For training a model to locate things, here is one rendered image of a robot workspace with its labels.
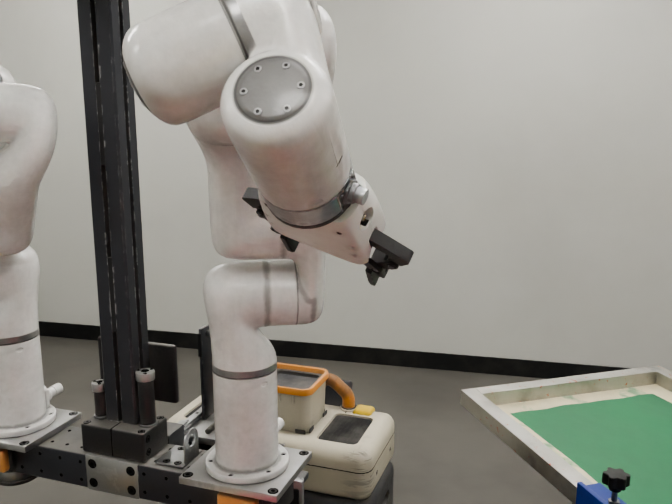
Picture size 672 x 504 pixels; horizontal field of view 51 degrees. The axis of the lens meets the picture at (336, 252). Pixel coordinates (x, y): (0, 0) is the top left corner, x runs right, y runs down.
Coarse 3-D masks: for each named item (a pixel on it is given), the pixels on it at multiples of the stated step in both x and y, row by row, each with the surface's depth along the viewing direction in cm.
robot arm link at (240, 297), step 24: (240, 264) 100; (264, 264) 100; (288, 264) 101; (216, 288) 98; (240, 288) 98; (264, 288) 98; (288, 288) 98; (216, 312) 98; (240, 312) 98; (264, 312) 98; (288, 312) 99; (216, 336) 100; (240, 336) 99; (264, 336) 104; (216, 360) 101; (240, 360) 99; (264, 360) 101
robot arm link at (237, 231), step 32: (192, 128) 83; (224, 128) 82; (224, 160) 88; (224, 192) 91; (224, 224) 93; (256, 224) 93; (224, 256) 97; (256, 256) 96; (288, 256) 97; (320, 256) 96; (320, 288) 99
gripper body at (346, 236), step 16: (352, 208) 55; (368, 208) 58; (272, 224) 64; (288, 224) 55; (320, 224) 55; (336, 224) 56; (352, 224) 56; (368, 224) 59; (384, 224) 63; (304, 240) 63; (320, 240) 60; (336, 240) 59; (352, 240) 58; (368, 240) 60; (336, 256) 64; (352, 256) 61; (368, 256) 62
